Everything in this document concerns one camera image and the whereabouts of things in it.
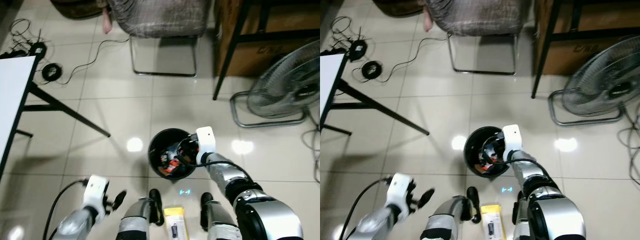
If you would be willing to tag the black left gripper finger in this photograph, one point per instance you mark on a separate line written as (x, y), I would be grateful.
(426, 198)
(412, 189)
(120, 199)

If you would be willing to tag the yellow package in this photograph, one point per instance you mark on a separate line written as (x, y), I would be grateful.
(175, 225)
(494, 224)

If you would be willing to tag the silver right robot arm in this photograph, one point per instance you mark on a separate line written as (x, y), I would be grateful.
(532, 172)
(225, 172)

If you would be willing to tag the black round rubbish bin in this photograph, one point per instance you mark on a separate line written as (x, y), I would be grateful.
(475, 167)
(160, 170)

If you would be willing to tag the red snack wrapper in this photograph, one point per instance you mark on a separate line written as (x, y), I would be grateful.
(490, 164)
(175, 166)

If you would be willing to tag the robot left leg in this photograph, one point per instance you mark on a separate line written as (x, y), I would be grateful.
(447, 217)
(135, 220)

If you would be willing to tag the robot leg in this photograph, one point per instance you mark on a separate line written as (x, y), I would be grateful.
(522, 225)
(135, 220)
(447, 217)
(217, 225)

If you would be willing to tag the robot right leg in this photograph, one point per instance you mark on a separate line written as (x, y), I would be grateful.
(217, 225)
(522, 225)

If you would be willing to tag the grey floor fan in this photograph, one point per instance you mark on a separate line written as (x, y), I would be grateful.
(602, 82)
(287, 87)

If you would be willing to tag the brown cardboard box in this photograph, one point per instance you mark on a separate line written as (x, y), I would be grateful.
(585, 55)
(265, 57)

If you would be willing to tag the brown plaid fabric chair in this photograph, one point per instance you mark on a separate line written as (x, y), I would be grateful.
(475, 16)
(160, 17)

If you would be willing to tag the person's leg brown trousers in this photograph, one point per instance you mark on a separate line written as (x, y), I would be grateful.
(106, 22)
(427, 20)

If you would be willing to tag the dark brown beanbag seat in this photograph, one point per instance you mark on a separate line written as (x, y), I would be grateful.
(397, 6)
(77, 7)

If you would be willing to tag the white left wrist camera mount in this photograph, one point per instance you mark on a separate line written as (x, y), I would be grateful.
(96, 187)
(400, 186)

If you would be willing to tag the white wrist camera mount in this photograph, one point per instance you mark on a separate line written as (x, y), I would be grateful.
(206, 137)
(512, 135)
(400, 186)
(96, 187)

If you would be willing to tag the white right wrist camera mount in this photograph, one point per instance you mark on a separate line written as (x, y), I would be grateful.
(512, 135)
(206, 137)

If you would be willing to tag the white top black frame desk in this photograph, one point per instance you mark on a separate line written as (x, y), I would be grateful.
(227, 60)
(545, 57)

